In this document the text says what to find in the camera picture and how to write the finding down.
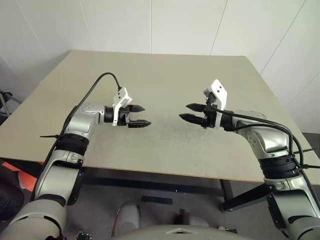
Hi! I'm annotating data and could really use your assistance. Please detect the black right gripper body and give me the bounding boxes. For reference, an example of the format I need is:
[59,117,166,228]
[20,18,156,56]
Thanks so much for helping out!
[201,101,218,130]

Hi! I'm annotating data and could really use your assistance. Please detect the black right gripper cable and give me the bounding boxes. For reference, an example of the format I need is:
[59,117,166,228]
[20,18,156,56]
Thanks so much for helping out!
[234,124,296,157]

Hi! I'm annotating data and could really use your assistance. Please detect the black mesh basket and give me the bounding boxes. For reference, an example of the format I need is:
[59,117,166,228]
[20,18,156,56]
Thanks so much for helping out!
[0,164,25,222]

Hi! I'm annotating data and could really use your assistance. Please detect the black metal table frame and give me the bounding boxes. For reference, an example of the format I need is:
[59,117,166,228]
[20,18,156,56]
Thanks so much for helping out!
[0,157,275,213]

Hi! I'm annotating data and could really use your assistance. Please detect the grey robot torso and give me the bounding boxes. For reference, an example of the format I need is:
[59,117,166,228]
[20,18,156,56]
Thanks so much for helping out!
[109,223,241,240]

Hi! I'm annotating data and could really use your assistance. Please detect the black right camera cable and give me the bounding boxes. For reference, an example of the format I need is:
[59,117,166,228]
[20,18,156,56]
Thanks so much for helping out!
[208,104,306,176]

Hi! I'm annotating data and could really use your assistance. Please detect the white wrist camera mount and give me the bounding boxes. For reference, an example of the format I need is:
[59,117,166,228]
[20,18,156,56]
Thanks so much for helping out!
[111,86,133,127]
[202,79,228,131]

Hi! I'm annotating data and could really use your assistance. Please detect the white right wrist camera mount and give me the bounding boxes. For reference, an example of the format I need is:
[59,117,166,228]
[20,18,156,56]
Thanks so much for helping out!
[202,79,228,131]

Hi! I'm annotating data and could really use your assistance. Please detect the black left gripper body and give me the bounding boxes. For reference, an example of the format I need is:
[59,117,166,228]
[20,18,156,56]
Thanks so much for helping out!
[117,106,132,126]

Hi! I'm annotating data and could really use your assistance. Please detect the black right arm cable tie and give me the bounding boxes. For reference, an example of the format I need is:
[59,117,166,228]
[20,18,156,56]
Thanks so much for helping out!
[297,163,320,171]
[292,147,315,155]

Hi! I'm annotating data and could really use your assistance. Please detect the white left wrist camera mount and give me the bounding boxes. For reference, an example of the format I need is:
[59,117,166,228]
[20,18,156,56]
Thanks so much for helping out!
[111,86,133,127]

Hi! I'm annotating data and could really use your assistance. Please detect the grey rounded shape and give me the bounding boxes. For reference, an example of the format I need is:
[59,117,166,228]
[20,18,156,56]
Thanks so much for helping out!
[113,199,141,233]

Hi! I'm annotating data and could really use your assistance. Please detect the orange white floor object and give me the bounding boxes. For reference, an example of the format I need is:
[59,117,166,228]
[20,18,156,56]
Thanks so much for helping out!
[0,161,40,193]

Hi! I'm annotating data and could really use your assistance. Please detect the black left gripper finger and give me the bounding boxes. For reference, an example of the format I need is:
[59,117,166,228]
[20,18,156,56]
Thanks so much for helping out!
[128,104,146,114]
[127,119,152,129]

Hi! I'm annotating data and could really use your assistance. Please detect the black floor tape strip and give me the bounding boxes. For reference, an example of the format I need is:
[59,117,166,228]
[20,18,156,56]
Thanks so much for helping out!
[141,195,174,205]

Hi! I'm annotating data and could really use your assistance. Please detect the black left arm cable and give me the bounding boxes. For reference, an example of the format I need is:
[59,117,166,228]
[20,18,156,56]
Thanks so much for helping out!
[43,72,122,166]

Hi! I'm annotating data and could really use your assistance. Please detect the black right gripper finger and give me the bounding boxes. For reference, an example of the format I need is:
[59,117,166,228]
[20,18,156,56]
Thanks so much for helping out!
[185,103,209,113]
[179,113,207,126]

